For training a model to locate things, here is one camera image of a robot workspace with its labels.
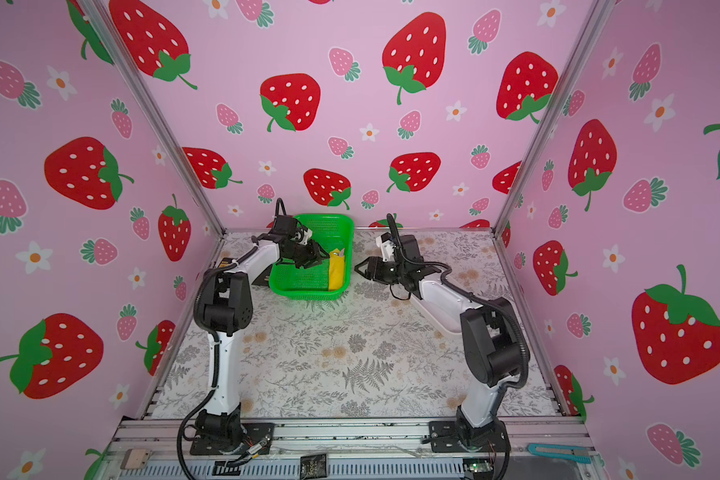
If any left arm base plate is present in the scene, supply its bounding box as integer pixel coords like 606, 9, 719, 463
190, 422, 275, 456

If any white plastic tray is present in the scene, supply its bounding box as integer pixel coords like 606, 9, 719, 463
410, 296, 461, 339

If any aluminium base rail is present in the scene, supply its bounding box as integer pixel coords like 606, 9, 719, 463
88, 417, 608, 479

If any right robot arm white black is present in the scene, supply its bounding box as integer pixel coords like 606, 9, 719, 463
354, 213, 531, 451

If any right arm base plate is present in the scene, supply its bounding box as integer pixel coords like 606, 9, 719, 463
421, 420, 511, 454

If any small black circuit board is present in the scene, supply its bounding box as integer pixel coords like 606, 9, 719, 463
299, 453, 329, 480

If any yellow paper napkin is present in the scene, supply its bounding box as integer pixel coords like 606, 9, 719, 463
328, 248, 346, 291

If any green plastic basket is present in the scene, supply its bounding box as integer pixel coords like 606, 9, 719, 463
269, 214, 355, 301

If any teal utility knife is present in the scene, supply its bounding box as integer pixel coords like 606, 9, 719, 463
527, 443, 592, 464

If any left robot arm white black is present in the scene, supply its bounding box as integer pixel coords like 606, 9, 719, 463
178, 199, 329, 452

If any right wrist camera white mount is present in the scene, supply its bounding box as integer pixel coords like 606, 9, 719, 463
376, 232, 396, 262

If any small beige box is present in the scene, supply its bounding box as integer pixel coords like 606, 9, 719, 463
120, 448, 152, 470

